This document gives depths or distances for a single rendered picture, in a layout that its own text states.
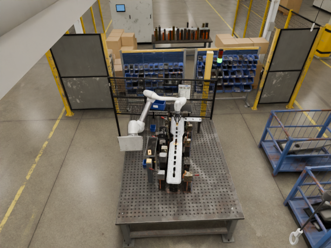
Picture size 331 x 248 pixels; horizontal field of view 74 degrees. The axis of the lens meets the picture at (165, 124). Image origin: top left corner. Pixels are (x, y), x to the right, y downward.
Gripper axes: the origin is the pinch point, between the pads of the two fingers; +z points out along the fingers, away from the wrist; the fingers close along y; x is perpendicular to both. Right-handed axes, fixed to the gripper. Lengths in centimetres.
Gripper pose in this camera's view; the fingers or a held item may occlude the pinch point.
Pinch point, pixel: (177, 122)
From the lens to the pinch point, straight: 368.2
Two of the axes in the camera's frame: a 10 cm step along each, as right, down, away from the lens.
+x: -0.8, 6.4, -7.7
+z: 0.1, 7.7, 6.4
